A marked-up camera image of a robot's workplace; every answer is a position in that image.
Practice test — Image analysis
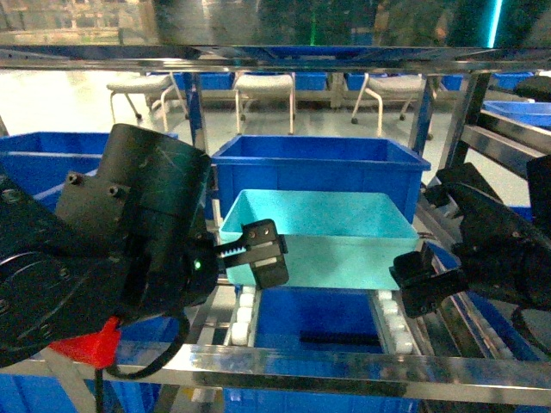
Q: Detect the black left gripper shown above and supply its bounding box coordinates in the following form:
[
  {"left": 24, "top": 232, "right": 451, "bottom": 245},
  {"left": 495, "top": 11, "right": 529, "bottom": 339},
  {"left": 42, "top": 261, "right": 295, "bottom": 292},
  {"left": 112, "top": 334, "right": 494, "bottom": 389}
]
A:
[{"left": 171, "top": 219, "right": 289, "bottom": 308}]

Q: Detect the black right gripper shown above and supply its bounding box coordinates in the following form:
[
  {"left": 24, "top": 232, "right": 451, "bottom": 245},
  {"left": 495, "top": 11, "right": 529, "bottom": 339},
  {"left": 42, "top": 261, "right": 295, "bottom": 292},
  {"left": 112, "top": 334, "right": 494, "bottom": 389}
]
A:
[{"left": 389, "top": 163, "right": 538, "bottom": 318}]

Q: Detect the teal plastic bin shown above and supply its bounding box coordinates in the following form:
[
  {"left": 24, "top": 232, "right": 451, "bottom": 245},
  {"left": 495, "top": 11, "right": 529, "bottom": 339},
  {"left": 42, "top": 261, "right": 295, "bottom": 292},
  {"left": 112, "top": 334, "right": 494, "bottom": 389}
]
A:
[{"left": 220, "top": 189, "right": 418, "bottom": 290}]

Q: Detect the blue bin far left shelf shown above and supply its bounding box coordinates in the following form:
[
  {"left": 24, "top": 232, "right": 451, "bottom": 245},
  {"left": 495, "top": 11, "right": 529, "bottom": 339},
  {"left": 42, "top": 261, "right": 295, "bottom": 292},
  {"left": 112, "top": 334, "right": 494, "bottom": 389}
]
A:
[{"left": 1, "top": 125, "right": 181, "bottom": 225}]

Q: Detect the right white roller strip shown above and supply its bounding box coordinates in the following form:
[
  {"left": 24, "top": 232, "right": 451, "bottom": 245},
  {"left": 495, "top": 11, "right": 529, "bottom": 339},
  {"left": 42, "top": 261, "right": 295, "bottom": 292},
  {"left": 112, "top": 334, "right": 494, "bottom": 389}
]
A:
[{"left": 376, "top": 290, "right": 414, "bottom": 354}]

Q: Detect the white roller strip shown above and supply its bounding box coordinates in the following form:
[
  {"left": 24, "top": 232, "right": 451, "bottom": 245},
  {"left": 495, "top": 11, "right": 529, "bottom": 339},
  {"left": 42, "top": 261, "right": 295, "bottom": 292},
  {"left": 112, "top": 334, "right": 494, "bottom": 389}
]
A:
[
  {"left": 376, "top": 290, "right": 414, "bottom": 354},
  {"left": 229, "top": 286, "right": 257, "bottom": 347}
]

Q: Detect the blue bin under rollers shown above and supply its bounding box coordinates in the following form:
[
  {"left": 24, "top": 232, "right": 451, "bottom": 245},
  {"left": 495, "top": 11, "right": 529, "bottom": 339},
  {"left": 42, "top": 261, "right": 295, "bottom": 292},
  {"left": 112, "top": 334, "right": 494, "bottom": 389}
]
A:
[{"left": 255, "top": 287, "right": 382, "bottom": 354}]

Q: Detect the left white roller strip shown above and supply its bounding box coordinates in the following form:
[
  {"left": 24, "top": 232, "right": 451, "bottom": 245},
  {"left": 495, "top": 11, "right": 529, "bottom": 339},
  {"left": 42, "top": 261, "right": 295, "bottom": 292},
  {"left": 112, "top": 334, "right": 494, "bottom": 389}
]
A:
[{"left": 229, "top": 286, "right": 257, "bottom": 347}]

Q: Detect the blue bin behind teal bin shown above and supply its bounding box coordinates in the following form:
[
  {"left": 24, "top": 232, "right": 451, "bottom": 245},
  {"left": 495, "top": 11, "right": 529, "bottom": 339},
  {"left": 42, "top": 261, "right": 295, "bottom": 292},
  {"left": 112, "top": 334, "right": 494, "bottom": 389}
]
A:
[{"left": 213, "top": 135, "right": 430, "bottom": 220}]

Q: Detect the grey chair centre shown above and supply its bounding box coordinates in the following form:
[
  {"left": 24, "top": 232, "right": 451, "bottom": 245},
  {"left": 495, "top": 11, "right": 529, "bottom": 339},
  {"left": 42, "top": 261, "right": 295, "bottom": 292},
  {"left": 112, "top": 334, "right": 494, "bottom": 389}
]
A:
[{"left": 233, "top": 72, "right": 296, "bottom": 135}]

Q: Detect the grey chair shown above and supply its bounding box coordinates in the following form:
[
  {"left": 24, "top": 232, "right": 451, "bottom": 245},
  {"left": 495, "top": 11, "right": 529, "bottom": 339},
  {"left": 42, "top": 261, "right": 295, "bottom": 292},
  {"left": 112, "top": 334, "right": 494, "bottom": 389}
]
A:
[
  {"left": 350, "top": 73, "right": 426, "bottom": 138},
  {"left": 233, "top": 72, "right": 296, "bottom": 135},
  {"left": 106, "top": 72, "right": 189, "bottom": 132}
]

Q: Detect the grey chair left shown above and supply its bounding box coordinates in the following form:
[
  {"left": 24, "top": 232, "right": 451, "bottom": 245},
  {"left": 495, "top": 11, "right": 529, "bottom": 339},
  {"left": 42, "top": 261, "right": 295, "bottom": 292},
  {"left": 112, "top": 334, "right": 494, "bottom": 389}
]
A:
[{"left": 106, "top": 72, "right": 189, "bottom": 132}]

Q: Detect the grey chair right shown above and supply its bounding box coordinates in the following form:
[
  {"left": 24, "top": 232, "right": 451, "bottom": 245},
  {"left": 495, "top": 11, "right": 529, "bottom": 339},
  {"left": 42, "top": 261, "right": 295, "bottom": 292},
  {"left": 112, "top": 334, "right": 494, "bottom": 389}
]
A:
[{"left": 350, "top": 73, "right": 426, "bottom": 138}]

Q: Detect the front steel shelf rail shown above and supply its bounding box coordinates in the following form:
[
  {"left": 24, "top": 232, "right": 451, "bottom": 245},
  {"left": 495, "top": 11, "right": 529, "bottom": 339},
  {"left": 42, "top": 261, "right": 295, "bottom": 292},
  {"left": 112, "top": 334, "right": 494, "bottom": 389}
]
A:
[{"left": 8, "top": 342, "right": 551, "bottom": 408}]

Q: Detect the steel shelf rail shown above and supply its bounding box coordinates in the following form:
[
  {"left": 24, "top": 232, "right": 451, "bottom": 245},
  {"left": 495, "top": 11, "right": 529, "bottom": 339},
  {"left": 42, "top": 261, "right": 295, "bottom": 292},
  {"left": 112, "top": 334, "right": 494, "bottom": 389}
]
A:
[
  {"left": 1, "top": 45, "right": 550, "bottom": 74},
  {"left": 8, "top": 342, "right": 551, "bottom": 408}
]

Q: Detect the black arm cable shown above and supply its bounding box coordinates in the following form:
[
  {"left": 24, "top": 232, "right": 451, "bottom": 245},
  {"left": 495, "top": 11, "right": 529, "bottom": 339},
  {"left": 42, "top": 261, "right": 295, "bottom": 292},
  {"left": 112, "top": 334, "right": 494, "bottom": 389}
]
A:
[{"left": 92, "top": 307, "right": 190, "bottom": 413}]

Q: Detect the top steel shelf rail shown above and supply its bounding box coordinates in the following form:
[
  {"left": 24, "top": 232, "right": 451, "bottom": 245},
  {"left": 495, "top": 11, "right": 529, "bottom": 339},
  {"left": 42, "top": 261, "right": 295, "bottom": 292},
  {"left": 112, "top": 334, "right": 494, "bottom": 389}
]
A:
[{"left": 1, "top": 45, "right": 550, "bottom": 74}]

